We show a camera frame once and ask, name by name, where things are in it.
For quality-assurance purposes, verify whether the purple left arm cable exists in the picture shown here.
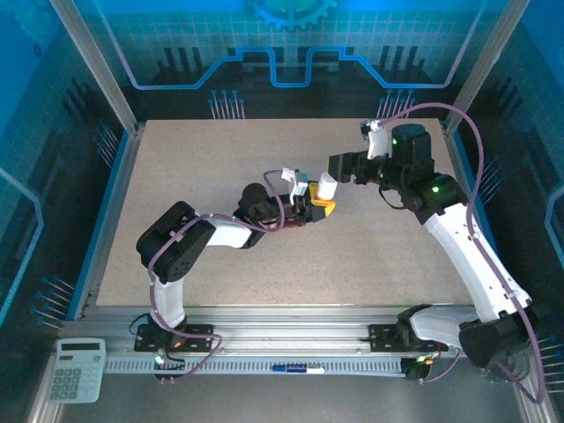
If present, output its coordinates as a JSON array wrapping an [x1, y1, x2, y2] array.
[[147, 169, 288, 385]]

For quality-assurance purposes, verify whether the grey slotted cable duct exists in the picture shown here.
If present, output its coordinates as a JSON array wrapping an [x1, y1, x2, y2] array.
[[104, 355, 407, 376]]

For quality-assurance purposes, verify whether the white desk calculator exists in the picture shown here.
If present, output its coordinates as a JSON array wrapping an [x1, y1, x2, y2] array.
[[47, 337, 108, 404]]

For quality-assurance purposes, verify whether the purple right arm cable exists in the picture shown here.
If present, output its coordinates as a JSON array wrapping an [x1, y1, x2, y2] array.
[[376, 101, 547, 405]]

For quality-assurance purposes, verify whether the blue table edge strip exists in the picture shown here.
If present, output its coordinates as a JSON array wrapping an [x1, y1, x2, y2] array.
[[65, 130, 136, 321], [451, 130, 521, 321]]

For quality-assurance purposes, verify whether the white orange pill bottle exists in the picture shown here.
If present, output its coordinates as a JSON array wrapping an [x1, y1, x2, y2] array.
[[317, 172, 339, 201]]

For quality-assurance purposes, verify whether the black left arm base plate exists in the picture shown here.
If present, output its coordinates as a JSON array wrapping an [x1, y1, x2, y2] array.
[[134, 323, 216, 353]]

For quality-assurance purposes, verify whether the aluminium mounting rail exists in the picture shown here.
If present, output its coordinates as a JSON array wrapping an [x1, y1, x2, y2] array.
[[61, 304, 525, 359]]

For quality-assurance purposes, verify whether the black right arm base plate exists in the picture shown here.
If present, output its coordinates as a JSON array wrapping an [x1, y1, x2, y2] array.
[[367, 323, 449, 353]]

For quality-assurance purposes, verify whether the blue and white marker pen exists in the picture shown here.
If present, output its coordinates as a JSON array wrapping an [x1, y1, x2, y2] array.
[[271, 363, 326, 375]]

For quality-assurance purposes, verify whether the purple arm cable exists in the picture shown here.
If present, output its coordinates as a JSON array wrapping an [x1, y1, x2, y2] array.
[[147, 169, 288, 385], [376, 101, 547, 405]]

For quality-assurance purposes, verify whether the aluminium frame post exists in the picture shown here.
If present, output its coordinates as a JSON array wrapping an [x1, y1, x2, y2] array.
[[442, 0, 532, 136], [48, 0, 147, 136]]

